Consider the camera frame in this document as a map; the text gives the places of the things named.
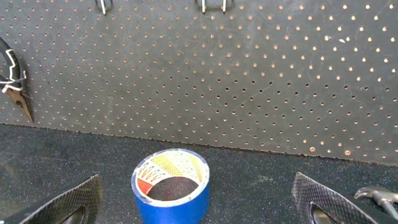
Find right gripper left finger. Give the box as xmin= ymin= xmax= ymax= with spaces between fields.
xmin=17 ymin=174 xmax=104 ymax=224

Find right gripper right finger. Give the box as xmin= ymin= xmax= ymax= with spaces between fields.
xmin=291 ymin=171 xmax=379 ymax=224

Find hammer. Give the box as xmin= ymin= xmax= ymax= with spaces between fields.
xmin=353 ymin=185 xmax=398 ymax=220

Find roll of blue tape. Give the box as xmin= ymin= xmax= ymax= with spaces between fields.
xmin=131 ymin=148 xmax=211 ymax=224

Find pliers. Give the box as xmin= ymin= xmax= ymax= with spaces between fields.
xmin=0 ymin=36 xmax=34 ymax=124

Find black pegboard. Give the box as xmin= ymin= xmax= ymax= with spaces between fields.
xmin=0 ymin=0 xmax=398 ymax=167

